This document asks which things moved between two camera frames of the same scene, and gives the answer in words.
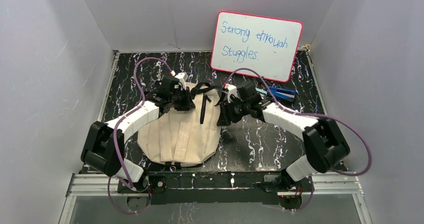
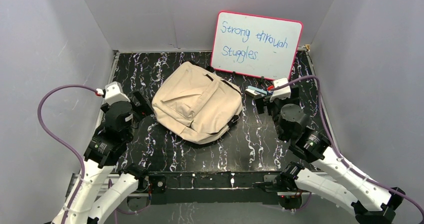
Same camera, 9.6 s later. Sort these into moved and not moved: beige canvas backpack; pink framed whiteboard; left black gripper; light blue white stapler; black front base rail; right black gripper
Moved: beige canvas backpack; left black gripper; right black gripper
Not moved: light blue white stapler; pink framed whiteboard; black front base rail
